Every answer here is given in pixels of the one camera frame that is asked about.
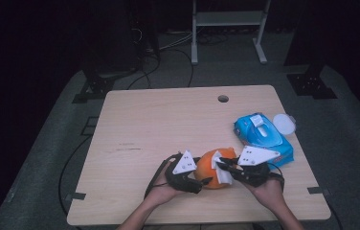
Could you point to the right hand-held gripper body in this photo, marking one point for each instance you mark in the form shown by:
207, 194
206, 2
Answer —
253, 174

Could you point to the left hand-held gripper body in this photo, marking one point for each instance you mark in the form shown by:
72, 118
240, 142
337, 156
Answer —
181, 180

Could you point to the white wet wipe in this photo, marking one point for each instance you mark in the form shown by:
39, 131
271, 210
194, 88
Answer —
223, 177

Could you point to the orange plush toy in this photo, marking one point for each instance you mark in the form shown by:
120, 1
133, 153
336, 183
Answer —
205, 171

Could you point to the blue wet wipes pack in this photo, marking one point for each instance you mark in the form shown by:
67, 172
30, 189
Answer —
264, 134

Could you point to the person's left hand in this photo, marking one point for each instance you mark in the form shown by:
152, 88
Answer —
162, 193

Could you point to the person's right hand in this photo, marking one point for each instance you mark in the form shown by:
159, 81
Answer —
267, 195

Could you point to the white round lid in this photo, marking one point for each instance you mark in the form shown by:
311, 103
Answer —
284, 124

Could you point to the black tape strip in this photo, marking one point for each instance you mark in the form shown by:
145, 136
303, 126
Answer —
76, 196
318, 190

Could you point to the black stand base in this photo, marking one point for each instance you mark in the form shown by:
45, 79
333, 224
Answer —
98, 86
310, 84

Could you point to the white metal stand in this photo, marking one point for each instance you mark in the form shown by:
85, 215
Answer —
229, 18

